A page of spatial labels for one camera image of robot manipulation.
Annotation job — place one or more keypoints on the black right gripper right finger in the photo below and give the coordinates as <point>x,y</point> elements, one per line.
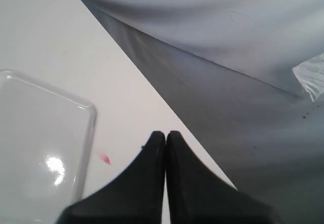
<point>197,195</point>

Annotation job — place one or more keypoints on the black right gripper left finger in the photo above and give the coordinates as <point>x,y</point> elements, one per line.
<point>135,196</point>

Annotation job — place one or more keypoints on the grey backdrop cloth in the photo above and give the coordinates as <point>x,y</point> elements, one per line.
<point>225,69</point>

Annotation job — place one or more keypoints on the white crumpled plastic sheet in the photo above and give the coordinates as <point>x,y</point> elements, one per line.
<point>310,75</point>

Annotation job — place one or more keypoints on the white rectangular plastic tray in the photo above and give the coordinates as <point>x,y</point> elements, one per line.
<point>46,140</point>

